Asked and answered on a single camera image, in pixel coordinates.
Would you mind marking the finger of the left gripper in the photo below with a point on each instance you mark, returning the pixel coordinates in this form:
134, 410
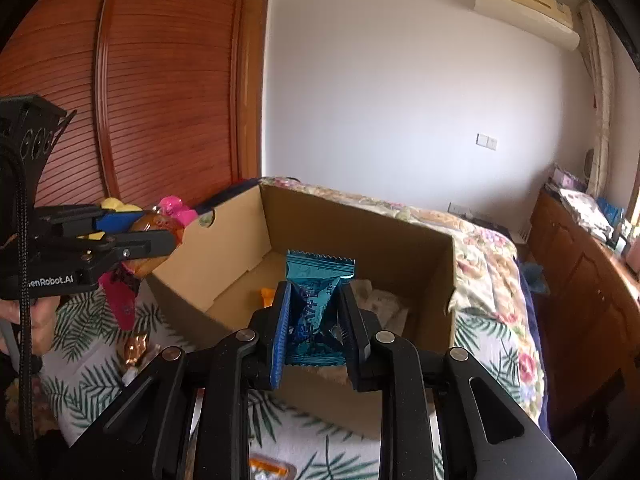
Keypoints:
102, 255
77, 220

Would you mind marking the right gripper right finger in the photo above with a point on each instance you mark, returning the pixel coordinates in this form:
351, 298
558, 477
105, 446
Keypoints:
357, 327

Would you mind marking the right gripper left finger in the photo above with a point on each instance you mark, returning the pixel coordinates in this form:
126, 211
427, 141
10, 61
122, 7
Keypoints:
275, 334

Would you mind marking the white orange long snack packet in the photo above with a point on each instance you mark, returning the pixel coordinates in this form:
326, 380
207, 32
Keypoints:
267, 296

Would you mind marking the pink chicken drumstick packet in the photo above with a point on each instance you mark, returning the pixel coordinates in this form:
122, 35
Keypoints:
121, 285

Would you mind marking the large white chicken-feet packet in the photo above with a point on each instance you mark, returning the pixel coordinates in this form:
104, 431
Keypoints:
391, 311

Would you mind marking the teal foil candy packet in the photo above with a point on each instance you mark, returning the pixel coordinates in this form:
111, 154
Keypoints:
312, 340

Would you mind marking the brown gold foil snack packet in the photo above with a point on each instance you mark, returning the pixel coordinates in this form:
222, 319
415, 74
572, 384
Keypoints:
131, 355

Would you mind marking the orange-striped silver snack packet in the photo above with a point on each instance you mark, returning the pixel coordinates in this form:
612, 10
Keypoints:
267, 468

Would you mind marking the yellow Pikachu plush toy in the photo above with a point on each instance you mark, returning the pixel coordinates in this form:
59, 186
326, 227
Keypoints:
116, 205

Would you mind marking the brown cardboard box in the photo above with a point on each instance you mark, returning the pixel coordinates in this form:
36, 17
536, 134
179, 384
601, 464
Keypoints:
210, 288

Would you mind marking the leaf-print bed cover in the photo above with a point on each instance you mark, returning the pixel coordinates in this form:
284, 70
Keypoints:
186, 415

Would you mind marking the wooden louvered wardrobe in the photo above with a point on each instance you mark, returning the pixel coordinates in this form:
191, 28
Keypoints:
154, 89

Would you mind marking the wooden sideboard cabinet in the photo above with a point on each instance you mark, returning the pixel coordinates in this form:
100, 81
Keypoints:
590, 322

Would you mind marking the folded cloth pile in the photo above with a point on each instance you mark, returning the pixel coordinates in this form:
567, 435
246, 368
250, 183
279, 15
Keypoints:
586, 213

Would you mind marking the patterned beige curtain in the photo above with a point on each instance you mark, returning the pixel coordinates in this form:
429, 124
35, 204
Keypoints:
598, 45

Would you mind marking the white wall socket strip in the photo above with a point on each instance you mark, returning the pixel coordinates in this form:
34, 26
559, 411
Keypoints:
460, 211

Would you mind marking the white wall switch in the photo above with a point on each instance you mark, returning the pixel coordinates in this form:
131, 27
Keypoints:
486, 142

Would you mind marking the white wall air conditioner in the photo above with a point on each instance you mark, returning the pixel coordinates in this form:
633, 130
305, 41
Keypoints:
550, 20

